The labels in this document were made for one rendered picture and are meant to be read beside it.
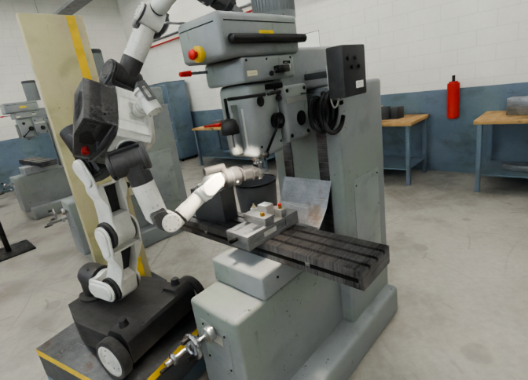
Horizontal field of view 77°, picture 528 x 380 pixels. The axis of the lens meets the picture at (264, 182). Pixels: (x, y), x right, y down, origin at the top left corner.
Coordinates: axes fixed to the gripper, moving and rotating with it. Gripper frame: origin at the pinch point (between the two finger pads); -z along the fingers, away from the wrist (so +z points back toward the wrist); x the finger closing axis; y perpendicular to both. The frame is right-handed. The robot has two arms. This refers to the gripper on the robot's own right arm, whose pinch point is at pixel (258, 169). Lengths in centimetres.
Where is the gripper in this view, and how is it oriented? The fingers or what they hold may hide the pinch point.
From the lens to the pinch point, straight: 157.8
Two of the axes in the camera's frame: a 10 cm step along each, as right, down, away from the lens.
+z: -8.6, 2.4, -4.5
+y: 1.2, 9.5, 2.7
